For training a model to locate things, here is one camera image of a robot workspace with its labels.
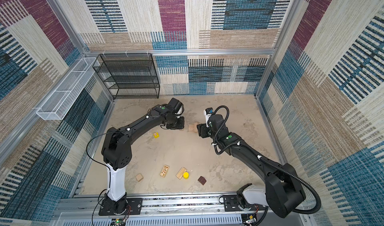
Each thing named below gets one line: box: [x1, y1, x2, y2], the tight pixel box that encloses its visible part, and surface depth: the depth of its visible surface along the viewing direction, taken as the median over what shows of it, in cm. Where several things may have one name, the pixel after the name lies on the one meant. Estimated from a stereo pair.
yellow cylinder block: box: [183, 171, 190, 180], surface depth 83 cm
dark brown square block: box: [197, 176, 207, 186], surface depth 83 cm
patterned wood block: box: [159, 164, 170, 178], surface depth 85 cm
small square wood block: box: [135, 173, 144, 182], surface depth 83 cm
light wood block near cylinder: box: [175, 167, 187, 180], surface depth 84 cm
